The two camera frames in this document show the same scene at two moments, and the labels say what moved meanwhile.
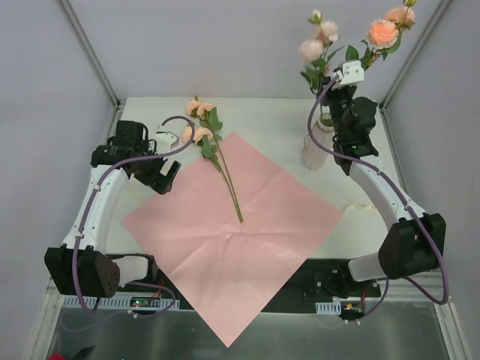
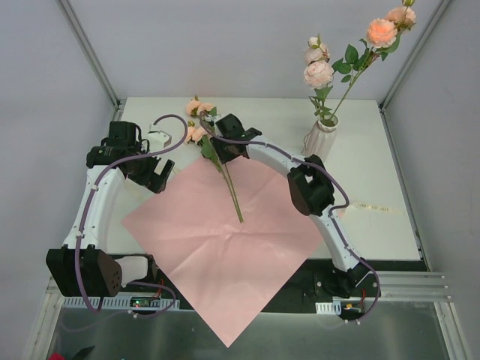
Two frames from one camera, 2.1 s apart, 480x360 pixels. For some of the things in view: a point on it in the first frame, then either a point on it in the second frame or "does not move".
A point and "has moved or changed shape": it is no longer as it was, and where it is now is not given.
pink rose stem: (316, 52) has moved or changed shape
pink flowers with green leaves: (207, 127) does not move
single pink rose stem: (384, 35) does not move
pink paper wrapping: (236, 274) does not move
